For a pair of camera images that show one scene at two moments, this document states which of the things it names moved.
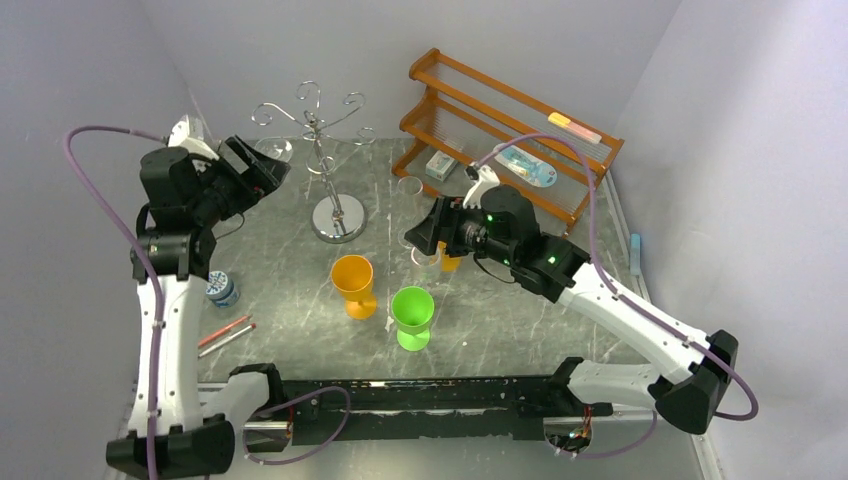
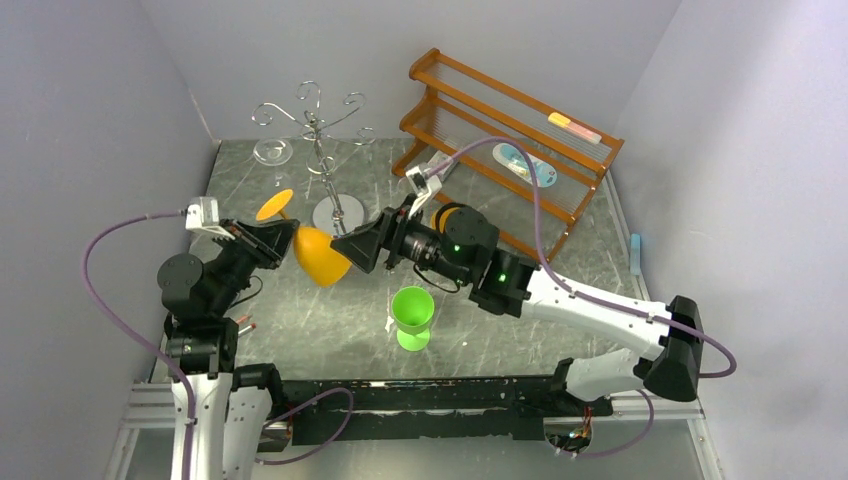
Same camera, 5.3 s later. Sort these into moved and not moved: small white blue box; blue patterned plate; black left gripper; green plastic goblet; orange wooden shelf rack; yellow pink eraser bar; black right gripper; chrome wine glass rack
Moved: black right gripper; black left gripper
Not moved: blue patterned plate; green plastic goblet; orange wooden shelf rack; yellow pink eraser bar; chrome wine glass rack; small white blue box
